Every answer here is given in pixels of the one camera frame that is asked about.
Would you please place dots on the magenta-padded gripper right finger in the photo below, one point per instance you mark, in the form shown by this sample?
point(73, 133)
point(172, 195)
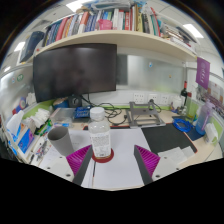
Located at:
point(150, 161)

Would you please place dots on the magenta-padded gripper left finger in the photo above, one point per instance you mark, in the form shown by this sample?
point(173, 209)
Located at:
point(78, 160)

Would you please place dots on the clear water bottle white cap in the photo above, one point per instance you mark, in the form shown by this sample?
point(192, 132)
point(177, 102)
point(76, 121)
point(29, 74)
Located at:
point(100, 136)

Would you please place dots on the purple translucent water jug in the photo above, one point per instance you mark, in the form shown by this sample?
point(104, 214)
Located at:
point(204, 120)

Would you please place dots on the grey ribbed cup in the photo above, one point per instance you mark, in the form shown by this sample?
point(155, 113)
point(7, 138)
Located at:
point(61, 141)

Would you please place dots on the small white paper sheet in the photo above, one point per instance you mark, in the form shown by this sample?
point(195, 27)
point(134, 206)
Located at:
point(175, 155)

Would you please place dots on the black desk mat orange edge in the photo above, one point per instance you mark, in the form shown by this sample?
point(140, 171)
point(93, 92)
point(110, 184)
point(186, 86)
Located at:
point(166, 138)

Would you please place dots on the handwritten white paper sheet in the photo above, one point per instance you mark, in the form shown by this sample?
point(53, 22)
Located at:
point(50, 155)

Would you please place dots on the flat round red coaster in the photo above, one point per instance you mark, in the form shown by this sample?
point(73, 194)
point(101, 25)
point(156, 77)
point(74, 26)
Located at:
point(110, 158)

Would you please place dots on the grey metal laptop stand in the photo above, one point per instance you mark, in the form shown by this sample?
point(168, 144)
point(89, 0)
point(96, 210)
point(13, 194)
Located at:
point(145, 116)

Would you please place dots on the clear plastic box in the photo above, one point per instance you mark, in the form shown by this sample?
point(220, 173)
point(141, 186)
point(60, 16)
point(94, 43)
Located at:
point(62, 116)

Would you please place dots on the small blue box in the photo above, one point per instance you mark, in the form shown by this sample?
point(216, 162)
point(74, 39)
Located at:
point(82, 112)

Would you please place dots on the blue tissue box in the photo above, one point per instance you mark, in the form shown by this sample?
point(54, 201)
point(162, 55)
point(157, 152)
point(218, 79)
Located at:
point(25, 141)
point(14, 121)

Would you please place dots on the white tissue stack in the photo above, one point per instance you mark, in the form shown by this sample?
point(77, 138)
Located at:
point(40, 118)

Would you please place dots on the white plastic pitcher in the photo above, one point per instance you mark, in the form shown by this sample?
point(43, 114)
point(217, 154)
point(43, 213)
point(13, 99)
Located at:
point(211, 133)

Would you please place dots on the dark wine bottle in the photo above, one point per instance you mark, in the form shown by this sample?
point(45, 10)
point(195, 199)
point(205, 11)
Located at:
point(184, 93)

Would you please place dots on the black computer monitor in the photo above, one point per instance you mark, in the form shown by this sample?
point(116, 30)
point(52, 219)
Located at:
point(75, 71)

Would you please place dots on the group photo poster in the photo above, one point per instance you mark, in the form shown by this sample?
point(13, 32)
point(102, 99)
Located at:
point(216, 98)

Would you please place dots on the purple hanging banner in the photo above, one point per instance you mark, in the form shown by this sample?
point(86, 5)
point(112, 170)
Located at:
point(203, 72)

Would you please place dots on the wooden shelf with books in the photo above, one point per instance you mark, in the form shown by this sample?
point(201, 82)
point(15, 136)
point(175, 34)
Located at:
point(113, 35)

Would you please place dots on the ceiling lights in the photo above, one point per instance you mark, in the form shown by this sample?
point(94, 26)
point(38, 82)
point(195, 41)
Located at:
point(192, 30)

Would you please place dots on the white wall socket row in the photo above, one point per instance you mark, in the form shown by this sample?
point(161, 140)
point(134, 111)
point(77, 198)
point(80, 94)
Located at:
point(151, 98)

